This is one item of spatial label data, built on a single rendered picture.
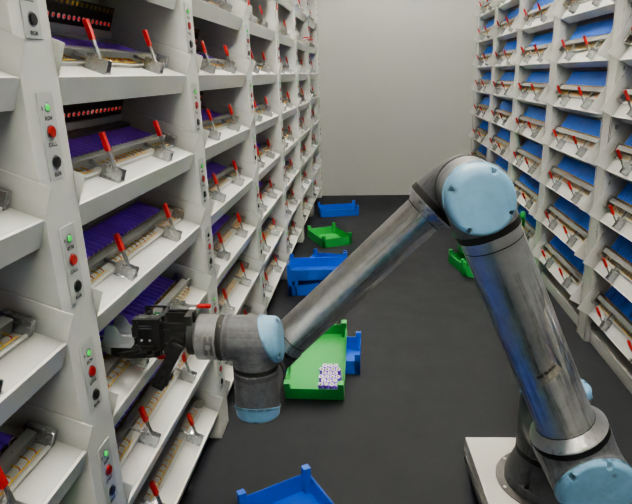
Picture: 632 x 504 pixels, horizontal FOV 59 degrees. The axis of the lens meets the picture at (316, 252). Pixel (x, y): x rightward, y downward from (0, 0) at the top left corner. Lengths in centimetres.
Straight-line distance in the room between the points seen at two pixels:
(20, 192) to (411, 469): 124
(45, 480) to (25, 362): 19
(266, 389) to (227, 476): 61
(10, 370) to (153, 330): 33
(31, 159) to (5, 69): 12
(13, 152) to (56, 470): 48
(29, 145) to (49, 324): 27
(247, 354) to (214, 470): 69
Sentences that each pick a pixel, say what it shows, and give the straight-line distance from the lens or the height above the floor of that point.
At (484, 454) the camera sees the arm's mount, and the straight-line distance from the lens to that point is 161.
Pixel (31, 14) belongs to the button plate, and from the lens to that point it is 91.
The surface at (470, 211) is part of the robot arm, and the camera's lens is 97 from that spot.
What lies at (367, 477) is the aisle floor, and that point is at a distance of 166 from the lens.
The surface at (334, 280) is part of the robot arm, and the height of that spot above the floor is 64.
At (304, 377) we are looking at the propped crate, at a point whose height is 4.
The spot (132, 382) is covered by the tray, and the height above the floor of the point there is 49.
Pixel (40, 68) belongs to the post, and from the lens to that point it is 91.
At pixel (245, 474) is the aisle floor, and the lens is 169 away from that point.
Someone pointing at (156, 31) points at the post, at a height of 117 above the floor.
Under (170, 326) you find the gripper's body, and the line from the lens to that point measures 113.
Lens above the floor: 105
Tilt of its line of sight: 17 degrees down
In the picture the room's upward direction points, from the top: 2 degrees counter-clockwise
